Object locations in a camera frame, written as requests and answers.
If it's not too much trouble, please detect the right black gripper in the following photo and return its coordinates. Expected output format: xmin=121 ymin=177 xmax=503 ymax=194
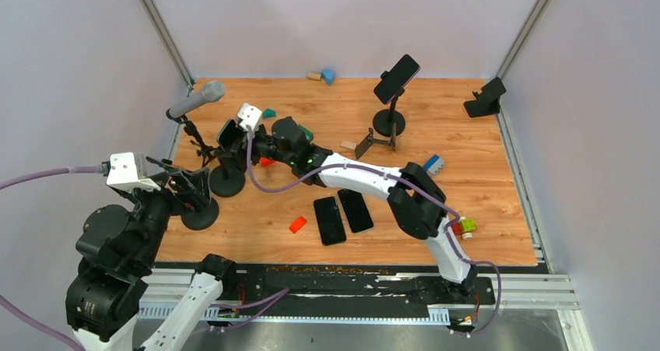
xmin=223 ymin=123 xmax=297 ymax=172

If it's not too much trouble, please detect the black stand of phone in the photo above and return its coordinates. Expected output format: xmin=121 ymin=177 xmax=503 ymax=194
xmin=209 ymin=139 xmax=247 ymax=198

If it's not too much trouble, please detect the black phone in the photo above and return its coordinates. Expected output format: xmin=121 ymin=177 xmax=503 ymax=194
xmin=313 ymin=197 xmax=346 ymax=246
xmin=338 ymin=189 xmax=374 ymax=233
xmin=216 ymin=119 xmax=246 ymax=151

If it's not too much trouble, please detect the black desk phone stand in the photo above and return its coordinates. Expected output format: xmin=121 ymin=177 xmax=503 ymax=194
xmin=463 ymin=77 xmax=507 ymax=118

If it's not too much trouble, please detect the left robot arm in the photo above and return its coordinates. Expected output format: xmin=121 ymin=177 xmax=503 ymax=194
xmin=65 ymin=164 xmax=219 ymax=350

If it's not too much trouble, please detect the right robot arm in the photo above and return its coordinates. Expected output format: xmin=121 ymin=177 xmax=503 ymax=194
xmin=216 ymin=117 xmax=477 ymax=303

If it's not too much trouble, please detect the black microphone tripod stand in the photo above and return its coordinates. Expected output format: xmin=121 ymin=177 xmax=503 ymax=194
xmin=175 ymin=115 xmax=219 ymax=167

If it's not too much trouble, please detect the black round pole stand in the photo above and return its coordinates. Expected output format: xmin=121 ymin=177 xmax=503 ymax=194
xmin=373 ymin=88 xmax=405 ymax=137

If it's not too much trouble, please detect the purple-edged phone on pole stand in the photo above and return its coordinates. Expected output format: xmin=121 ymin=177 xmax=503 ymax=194
xmin=374 ymin=54 xmax=420 ymax=104

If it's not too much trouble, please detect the red wooden block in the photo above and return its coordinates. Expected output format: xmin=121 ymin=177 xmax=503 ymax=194
xmin=259 ymin=157 xmax=276 ymax=167

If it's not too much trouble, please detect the teal triangular block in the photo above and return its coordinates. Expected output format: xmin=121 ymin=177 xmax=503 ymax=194
xmin=262 ymin=108 xmax=276 ymax=119

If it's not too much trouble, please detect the blue green lego brick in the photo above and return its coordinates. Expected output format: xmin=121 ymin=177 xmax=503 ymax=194
xmin=297 ymin=125 xmax=314 ymax=142

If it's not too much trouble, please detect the grey microphone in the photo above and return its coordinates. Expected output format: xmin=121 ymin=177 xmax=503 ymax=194
xmin=166 ymin=80 xmax=226 ymax=121

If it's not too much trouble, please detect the tan wooden cylinder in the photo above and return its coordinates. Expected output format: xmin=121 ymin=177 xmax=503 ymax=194
xmin=307 ymin=72 xmax=322 ymax=81

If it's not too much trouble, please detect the orange red block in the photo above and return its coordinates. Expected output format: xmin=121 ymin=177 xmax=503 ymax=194
xmin=289 ymin=216 xmax=307 ymax=233

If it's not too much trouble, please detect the beige wooden block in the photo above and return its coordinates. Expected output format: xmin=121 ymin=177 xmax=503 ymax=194
xmin=340 ymin=140 xmax=356 ymax=150

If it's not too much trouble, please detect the blue triangular block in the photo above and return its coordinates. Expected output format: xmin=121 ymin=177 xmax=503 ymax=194
xmin=321 ymin=68 xmax=335 ymax=86

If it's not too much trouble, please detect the blue grey lego brick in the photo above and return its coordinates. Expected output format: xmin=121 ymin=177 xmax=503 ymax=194
xmin=423 ymin=154 xmax=445 ymax=177

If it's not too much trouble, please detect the red lego toy car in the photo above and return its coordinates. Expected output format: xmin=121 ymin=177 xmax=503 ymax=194
xmin=451 ymin=216 xmax=476 ymax=240

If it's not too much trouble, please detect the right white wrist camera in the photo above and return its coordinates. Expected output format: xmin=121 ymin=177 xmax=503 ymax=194
xmin=237 ymin=103 xmax=262 ymax=132

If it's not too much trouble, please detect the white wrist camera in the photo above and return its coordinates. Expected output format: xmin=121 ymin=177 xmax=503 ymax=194
xmin=106 ymin=152 xmax=161 ymax=192
xmin=237 ymin=103 xmax=262 ymax=132

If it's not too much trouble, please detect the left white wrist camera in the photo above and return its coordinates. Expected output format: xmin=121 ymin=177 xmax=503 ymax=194
xmin=106 ymin=152 xmax=161 ymax=192

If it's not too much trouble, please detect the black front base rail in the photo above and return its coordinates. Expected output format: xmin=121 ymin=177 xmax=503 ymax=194
xmin=218 ymin=263 xmax=496 ymax=319

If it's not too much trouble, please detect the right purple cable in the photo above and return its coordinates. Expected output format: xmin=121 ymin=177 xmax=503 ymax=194
xmin=245 ymin=127 xmax=502 ymax=338

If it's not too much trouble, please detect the purple cable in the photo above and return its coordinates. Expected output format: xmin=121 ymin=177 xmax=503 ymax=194
xmin=0 ymin=166 xmax=109 ymax=351
xmin=245 ymin=127 xmax=502 ymax=338

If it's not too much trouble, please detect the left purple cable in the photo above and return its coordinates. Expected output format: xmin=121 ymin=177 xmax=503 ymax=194
xmin=0 ymin=166 xmax=109 ymax=351

